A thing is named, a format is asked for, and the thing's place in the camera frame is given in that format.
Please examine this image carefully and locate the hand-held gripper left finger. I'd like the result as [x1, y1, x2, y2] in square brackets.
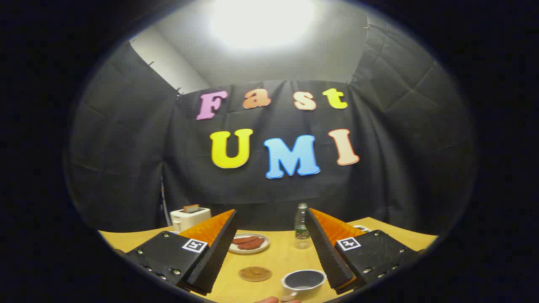
[125, 209, 238, 295]

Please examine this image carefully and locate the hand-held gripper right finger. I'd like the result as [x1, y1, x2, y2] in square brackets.
[304, 207, 420, 295]

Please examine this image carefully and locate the white cup with cork handle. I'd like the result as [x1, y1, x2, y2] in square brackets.
[281, 269, 327, 302]

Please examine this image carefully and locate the round cork coaster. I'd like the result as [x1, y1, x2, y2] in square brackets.
[238, 266, 272, 282]

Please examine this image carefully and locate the clear plastic water bottle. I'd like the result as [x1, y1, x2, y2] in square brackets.
[294, 203, 312, 250]

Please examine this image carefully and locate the white round plate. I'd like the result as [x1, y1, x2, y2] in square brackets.
[229, 233, 270, 254]

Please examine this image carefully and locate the white toaster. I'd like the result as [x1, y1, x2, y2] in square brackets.
[170, 207, 212, 233]

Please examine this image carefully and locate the wooden table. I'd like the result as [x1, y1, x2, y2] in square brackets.
[98, 217, 438, 303]

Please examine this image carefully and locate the black backdrop cloth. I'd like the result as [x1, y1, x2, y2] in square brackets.
[63, 17, 478, 236]

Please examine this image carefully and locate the ceiling light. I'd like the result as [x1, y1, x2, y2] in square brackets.
[208, 0, 316, 51]

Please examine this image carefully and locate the white cable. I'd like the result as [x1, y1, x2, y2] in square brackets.
[160, 177, 172, 228]

